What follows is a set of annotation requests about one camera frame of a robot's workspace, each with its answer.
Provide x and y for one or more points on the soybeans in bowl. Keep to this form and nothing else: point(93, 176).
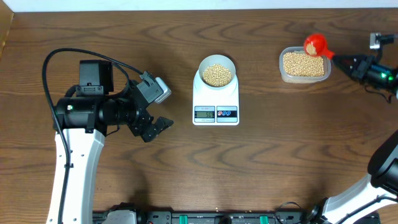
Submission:
point(217, 75)

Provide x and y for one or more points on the pile of soybeans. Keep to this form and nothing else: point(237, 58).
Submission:
point(303, 65)

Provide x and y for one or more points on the white digital kitchen scale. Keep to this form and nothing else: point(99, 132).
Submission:
point(215, 106)

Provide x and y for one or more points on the light grey bowl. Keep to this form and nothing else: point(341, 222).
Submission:
point(222, 60)

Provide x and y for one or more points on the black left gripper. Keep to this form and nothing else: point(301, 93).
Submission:
point(137, 125)

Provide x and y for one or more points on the clear plastic container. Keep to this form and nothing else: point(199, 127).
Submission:
point(297, 79)

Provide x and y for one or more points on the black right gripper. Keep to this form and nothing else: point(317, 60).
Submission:
point(360, 67)

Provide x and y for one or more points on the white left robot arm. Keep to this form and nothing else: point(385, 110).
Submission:
point(83, 117)

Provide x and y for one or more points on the red measuring scoop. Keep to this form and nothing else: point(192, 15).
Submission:
point(319, 41)

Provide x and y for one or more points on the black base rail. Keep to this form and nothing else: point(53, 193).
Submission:
point(128, 213)

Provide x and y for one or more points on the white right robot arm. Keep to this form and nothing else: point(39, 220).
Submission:
point(378, 188)

